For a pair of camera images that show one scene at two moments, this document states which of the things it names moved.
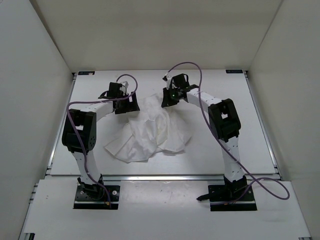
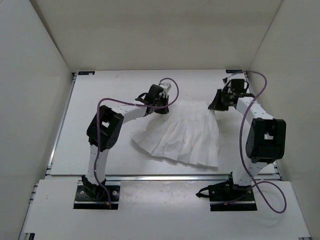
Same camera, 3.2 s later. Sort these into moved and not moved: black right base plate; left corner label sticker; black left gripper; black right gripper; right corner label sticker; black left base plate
Moved: black left gripper; black right gripper
Not moved: right corner label sticker; black right base plate; left corner label sticker; black left base plate
